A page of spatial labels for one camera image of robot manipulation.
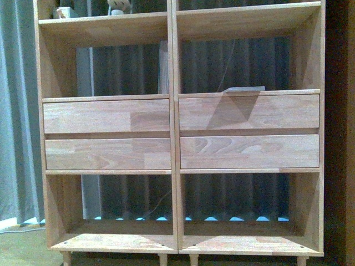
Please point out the lower left wooden drawer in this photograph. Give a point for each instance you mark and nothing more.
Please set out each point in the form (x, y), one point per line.
(108, 154)

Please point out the wooden drawer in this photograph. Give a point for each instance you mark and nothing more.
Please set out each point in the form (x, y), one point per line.
(275, 151)
(107, 116)
(108, 154)
(249, 112)

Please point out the upper left wooden drawer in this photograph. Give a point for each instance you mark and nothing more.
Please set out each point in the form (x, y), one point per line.
(107, 116)

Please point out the right wooden bookshelf unit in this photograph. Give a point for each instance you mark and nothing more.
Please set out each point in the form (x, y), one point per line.
(248, 48)

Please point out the wooden bookshelf unit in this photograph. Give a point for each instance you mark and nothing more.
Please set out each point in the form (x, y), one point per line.
(98, 57)
(248, 48)

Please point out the lower right wooden drawer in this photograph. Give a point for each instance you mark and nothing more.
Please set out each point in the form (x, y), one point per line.
(275, 151)

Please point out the left wooden bookshelf unit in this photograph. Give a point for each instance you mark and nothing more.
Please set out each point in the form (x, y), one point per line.
(98, 57)

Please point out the upper right wooden drawer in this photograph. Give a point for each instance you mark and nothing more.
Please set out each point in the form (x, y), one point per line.
(249, 112)

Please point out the wooden toy blocks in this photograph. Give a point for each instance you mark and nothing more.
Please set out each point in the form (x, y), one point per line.
(115, 8)

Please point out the grey curtain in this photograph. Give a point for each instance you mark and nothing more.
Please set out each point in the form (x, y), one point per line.
(21, 169)

